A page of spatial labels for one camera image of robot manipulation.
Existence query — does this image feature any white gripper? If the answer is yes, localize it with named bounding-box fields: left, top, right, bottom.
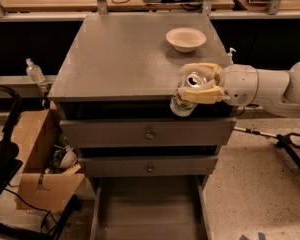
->
left=178, top=63, right=258, bottom=106

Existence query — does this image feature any green 7up soda can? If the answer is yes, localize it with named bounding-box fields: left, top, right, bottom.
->
left=170, top=72, right=207, bottom=117

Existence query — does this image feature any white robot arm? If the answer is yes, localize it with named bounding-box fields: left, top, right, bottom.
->
left=177, top=62, right=300, bottom=118

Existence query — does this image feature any top grey drawer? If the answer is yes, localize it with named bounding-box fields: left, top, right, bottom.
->
left=60, top=118, right=236, bottom=148

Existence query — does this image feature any middle grey drawer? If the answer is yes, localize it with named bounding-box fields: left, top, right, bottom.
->
left=79, top=155, right=218, bottom=177

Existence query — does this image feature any grey drawer cabinet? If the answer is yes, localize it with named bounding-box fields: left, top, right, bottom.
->
left=48, top=12, right=248, bottom=240

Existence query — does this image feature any open bottom grey drawer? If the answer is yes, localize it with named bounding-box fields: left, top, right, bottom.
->
left=89, top=176, right=208, bottom=240

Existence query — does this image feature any white pump bottle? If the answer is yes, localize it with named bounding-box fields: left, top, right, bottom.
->
left=227, top=47, right=237, bottom=64

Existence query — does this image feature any white paper bowl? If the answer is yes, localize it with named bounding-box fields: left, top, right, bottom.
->
left=166, top=28, right=207, bottom=53

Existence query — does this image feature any black reacher grabber tool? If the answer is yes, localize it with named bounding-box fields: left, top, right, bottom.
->
left=234, top=127, right=300, bottom=170

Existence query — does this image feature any white mug in box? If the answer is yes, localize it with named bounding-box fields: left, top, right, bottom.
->
left=59, top=146, right=77, bottom=169

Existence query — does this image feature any clear sanitizer bottle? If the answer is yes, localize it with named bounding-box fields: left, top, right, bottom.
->
left=26, top=58, right=45, bottom=83

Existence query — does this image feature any brown cardboard box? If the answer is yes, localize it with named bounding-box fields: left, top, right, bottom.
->
left=12, top=110, right=84, bottom=211

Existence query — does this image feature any black chair frame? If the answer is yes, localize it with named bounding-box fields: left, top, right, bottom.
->
left=0, top=85, right=23, bottom=195

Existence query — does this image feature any black floor cable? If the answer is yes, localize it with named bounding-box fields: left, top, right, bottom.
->
left=0, top=180, right=81, bottom=240

